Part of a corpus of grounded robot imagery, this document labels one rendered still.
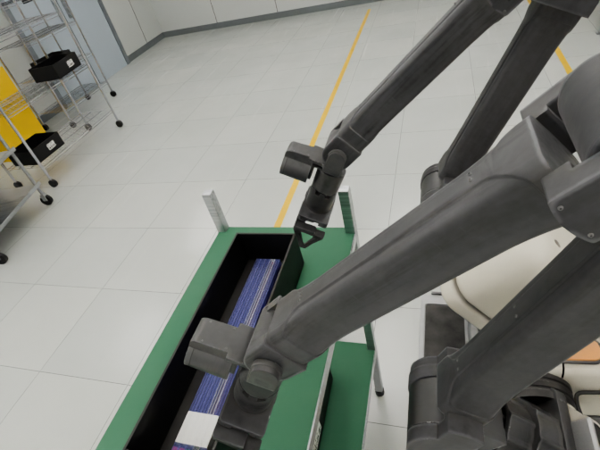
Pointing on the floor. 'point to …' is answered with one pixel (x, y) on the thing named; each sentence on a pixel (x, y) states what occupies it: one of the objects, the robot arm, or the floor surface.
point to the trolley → (12, 200)
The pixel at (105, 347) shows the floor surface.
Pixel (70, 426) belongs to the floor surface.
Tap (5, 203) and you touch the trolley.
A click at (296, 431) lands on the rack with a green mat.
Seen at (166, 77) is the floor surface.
